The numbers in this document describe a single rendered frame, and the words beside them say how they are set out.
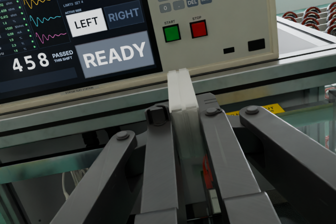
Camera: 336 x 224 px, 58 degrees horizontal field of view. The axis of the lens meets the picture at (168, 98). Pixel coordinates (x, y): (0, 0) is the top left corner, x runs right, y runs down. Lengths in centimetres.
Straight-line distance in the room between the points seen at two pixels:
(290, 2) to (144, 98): 690
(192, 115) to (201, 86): 28
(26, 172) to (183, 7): 34
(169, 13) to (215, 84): 12
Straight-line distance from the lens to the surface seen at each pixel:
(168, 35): 43
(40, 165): 51
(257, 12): 45
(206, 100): 18
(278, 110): 43
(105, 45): 45
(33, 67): 48
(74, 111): 46
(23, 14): 47
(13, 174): 54
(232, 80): 43
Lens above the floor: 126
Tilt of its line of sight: 22 degrees down
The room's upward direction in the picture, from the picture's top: 12 degrees counter-clockwise
